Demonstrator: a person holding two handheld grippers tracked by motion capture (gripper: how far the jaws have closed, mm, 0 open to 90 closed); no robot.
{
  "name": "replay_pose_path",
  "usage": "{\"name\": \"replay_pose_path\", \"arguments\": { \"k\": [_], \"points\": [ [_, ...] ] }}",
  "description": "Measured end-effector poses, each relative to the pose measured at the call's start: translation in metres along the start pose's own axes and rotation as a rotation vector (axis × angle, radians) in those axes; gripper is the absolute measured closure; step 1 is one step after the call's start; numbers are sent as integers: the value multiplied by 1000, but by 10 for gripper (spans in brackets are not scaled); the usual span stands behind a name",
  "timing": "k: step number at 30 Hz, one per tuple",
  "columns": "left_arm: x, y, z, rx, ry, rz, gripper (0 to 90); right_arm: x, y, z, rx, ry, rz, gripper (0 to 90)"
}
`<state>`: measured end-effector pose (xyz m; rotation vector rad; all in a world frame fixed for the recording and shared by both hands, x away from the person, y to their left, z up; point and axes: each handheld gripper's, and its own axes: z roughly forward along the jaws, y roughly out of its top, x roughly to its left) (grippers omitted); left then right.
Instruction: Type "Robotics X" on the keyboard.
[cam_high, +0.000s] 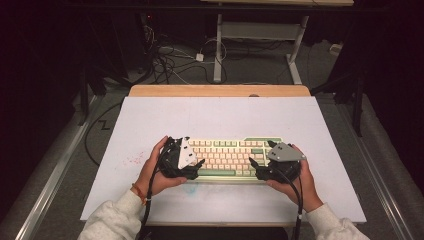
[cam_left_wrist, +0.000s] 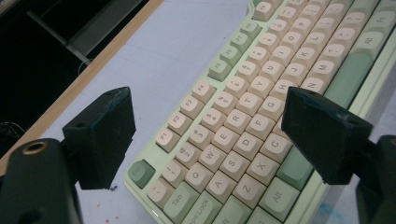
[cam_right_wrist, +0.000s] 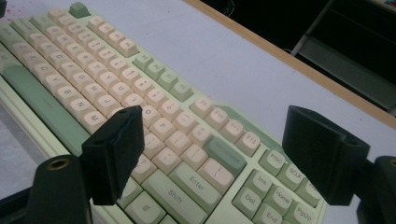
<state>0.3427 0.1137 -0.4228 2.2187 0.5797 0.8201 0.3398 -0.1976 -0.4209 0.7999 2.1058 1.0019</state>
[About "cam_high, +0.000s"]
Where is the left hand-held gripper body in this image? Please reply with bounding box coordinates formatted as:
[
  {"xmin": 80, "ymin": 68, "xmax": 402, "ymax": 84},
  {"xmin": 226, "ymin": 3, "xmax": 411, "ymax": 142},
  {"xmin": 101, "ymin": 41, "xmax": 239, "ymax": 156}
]
[{"xmin": 158, "ymin": 135, "xmax": 201, "ymax": 181}]

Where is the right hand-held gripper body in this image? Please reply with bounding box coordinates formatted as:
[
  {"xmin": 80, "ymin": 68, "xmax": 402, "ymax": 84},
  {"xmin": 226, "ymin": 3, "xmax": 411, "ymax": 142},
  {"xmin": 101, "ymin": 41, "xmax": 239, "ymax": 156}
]
[{"xmin": 256, "ymin": 141, "xmax": 308, "ymax": 184}]

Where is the green and cream keyboard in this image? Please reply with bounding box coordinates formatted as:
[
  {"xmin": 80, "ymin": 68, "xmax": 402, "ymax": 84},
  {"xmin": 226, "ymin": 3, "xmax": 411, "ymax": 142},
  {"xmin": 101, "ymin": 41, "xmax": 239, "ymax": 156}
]
[{"xmin": 176, "ymin": 136, "xmax": 284, "ymax": 184}]

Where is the person's left hand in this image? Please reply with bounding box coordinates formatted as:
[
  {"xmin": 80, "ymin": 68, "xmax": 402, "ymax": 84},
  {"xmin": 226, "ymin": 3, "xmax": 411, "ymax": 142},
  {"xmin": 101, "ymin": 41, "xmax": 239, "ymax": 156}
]
[{"xmin": 134, "ymin": 135, "xmax": 188, "ymax": 198}]

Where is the person's right hand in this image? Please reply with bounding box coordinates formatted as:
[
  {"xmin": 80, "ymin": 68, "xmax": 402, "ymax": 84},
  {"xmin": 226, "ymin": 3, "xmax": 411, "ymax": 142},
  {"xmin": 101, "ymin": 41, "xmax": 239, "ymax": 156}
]
[{"xmin": 266, "ymin": 143, "xmax": 324, "ymax": 214}]

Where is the white table mat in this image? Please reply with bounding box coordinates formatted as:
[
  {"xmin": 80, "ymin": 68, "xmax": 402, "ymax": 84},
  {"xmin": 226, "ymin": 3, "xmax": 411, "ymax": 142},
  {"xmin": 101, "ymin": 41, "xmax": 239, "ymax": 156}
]
[{"xmin": 80, "ymin": 96, "xmax": 368, "ymax": 224}]

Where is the black stand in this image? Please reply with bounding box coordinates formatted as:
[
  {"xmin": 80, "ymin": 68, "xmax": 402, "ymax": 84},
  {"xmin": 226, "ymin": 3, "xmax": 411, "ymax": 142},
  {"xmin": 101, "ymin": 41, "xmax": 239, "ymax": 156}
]
[
  {"xmin": 311, "ymin": 71, "xmax": 366, "ymax": 138},
  {"xmin": 78, "ymin": 64, "xmax": 108, "ymax": 127}
]

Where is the orange bead bracelet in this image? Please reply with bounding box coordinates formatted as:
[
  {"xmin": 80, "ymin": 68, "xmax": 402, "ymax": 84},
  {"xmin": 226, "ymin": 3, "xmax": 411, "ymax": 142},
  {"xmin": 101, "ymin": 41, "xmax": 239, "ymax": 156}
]
[{"xmin": 131, "ymin": 182, "xmax": 148, "ymax": 205}]

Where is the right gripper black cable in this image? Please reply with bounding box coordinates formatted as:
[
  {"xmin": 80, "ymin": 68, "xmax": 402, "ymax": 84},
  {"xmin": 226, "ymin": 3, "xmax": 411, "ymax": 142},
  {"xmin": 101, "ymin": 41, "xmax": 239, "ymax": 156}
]
[{"xmin": 273, "ymin": 168, "xmax": 305, "ymax": 240}]

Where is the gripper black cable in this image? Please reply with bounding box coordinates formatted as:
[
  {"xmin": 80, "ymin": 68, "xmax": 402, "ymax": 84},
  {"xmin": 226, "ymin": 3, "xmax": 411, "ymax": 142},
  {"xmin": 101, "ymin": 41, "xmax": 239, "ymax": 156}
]
[
  {"xmin": 138, "ymin": 146, "xmax": 168, "ymax": 240},
  {"xmin": 273, "ymin": 168, "xmax": 305, "ymax": 240}
]

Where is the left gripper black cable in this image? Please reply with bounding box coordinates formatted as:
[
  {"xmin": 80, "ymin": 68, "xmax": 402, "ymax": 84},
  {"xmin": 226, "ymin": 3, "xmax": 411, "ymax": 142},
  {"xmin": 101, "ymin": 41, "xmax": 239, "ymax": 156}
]
[{"xmin": 138, "ymin": 146, "xmax": 168, "ymax": 240}]

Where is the bundle of floor cables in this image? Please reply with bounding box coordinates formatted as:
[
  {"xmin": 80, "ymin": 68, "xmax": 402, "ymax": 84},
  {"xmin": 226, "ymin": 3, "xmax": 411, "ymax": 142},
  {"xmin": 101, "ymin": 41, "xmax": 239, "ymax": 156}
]
[{"xmin": 143, "ymin": 23, "xmax": 228, "ymax": 85}]

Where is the black floor cable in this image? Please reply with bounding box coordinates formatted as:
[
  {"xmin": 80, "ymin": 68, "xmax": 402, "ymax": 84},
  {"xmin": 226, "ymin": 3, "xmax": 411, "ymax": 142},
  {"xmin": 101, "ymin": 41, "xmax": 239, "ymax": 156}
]
[{"xmin": 83, "ymin": 101, "xmax": 124, "ymax": 167}]

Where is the white desk frame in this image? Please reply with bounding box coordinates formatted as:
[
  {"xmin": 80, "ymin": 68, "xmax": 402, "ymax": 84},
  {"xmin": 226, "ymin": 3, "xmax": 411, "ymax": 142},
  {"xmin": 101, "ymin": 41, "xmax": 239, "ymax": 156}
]
[{"xmin": 199, "ymin": 0, "xmax": 355, "ymax": 85}]

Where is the metal floor rail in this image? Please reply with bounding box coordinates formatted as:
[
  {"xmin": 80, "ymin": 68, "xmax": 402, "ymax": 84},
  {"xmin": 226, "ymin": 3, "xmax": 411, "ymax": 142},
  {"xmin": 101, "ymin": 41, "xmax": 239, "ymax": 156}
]
[
  {"xmin": 13, "ymin": 94, "xmax": 104, "ymax": 240},
  {"xmin": 333, "ymin": 98, "xmax": 418, "ymax": 240}
]

